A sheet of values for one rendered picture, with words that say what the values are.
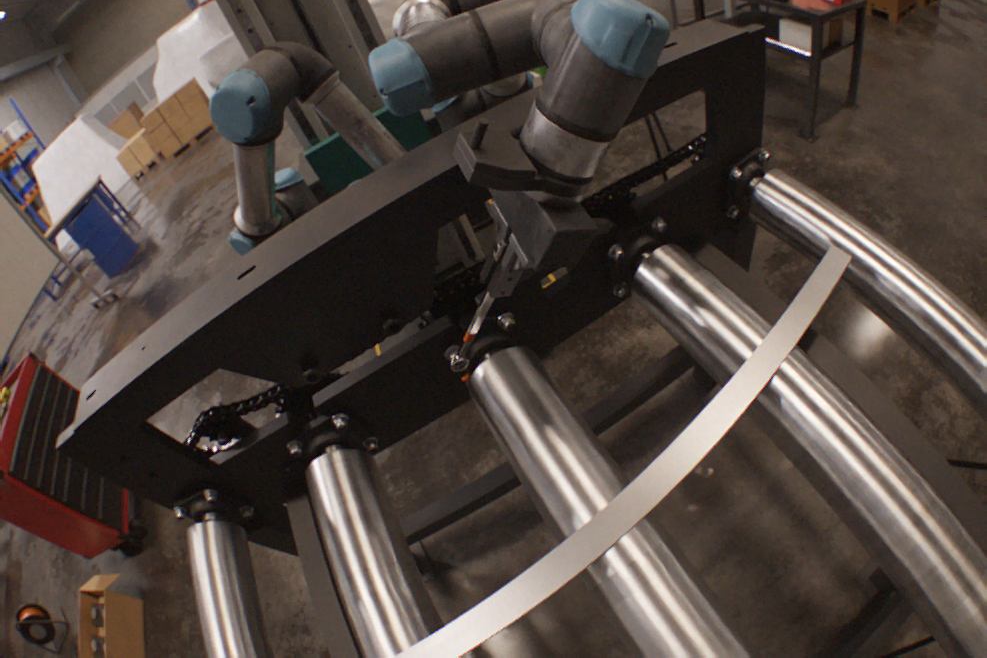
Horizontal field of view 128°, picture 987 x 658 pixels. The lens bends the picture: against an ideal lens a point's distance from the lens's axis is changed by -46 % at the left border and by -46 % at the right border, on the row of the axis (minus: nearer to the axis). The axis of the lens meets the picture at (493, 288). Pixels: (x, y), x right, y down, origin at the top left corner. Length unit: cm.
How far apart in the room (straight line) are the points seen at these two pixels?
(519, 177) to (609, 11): 15
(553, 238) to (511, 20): 20
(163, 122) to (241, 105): 795
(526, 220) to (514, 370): 26
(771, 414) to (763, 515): 91
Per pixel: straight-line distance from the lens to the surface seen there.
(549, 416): 55
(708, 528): 144
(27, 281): 513
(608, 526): 49
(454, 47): 40
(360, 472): 65
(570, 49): 34
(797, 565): 149
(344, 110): 88
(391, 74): 40
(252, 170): 90
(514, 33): 41
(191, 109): 861
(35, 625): 352
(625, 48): 33
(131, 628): 262
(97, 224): 578
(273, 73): 80
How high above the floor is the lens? 141
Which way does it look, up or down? 46 degrees down
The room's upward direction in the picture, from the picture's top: 25 degrees counter-clockwise
